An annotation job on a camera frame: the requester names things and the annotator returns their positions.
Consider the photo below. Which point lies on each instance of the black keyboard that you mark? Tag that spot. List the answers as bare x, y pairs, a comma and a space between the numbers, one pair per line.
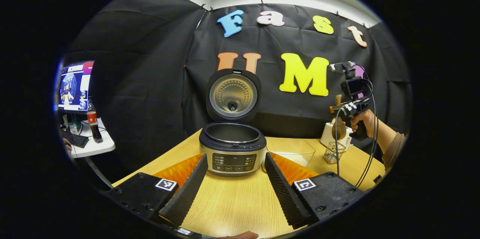
75, 139

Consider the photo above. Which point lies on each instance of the wooden spoon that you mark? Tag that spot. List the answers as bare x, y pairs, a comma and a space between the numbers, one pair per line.
339, 130

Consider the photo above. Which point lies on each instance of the computer monitor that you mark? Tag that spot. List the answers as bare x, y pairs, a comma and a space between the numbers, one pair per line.
75, 85

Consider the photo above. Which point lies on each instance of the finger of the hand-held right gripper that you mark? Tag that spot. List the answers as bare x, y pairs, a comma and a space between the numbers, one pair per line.
341, 108

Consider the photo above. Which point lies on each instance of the white side table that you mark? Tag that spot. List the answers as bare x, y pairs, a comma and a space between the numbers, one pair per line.
103, 147

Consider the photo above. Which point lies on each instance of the dark grey rice cooker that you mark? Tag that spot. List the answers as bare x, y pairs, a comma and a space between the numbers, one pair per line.
232, 145

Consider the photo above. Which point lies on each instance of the black backdrop cloth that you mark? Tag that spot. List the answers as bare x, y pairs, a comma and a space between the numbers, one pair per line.
150, 81

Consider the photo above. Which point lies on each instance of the clear plastic container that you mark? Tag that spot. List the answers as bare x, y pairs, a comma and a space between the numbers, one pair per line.
296, 147

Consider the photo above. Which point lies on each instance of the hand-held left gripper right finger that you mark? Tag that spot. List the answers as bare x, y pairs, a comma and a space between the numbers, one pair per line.
283, 190

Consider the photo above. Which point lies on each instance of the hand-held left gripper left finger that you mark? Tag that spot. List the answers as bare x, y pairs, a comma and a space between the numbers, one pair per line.
185, 190

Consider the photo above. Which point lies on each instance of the white toaster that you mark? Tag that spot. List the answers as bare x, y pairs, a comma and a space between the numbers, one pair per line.
326, 136

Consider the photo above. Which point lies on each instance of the red label cola bottle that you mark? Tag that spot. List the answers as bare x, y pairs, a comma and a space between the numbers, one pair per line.
94, 128

